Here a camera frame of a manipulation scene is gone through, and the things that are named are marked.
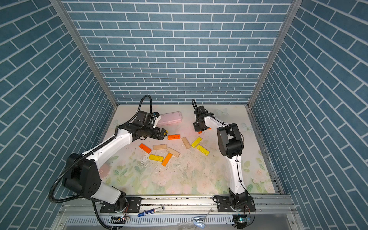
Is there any yellow block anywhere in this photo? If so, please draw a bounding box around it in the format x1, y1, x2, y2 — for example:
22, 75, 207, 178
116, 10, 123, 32
149, 154, 164, 162
191, 137, 202, 148
196, 145, 210, 156

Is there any natural wood block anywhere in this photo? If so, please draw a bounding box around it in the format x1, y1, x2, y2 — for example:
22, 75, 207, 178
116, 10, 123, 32
182, 137, 192, 149
166, 148, 181, 158
153, 144, 167, 150

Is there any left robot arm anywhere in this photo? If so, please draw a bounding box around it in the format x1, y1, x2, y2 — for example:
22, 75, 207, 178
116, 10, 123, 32
62, 111, 167, 212

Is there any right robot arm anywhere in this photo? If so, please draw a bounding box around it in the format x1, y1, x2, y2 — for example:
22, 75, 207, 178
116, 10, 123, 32
192, 99, 250, 211

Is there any pink pencil case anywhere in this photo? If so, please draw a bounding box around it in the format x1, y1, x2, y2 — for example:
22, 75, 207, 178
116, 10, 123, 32
157, 111, 183, 127

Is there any pink pen cup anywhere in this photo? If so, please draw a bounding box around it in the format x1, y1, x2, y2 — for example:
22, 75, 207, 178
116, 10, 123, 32
98, 163, 111, 179

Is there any blue screwdriver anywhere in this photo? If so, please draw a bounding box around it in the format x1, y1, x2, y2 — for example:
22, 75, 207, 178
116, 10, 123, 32
138, 206, 165, 217

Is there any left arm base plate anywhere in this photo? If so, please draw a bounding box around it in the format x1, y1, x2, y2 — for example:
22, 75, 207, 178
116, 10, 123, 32
100, 197, 142, 213

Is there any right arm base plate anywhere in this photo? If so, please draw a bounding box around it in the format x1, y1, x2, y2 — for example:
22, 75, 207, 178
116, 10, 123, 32
212, 195, 256, 213

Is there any aluminium rail frame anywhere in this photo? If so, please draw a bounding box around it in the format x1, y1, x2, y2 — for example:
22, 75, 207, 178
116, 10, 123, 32
51, 193, 304, 230

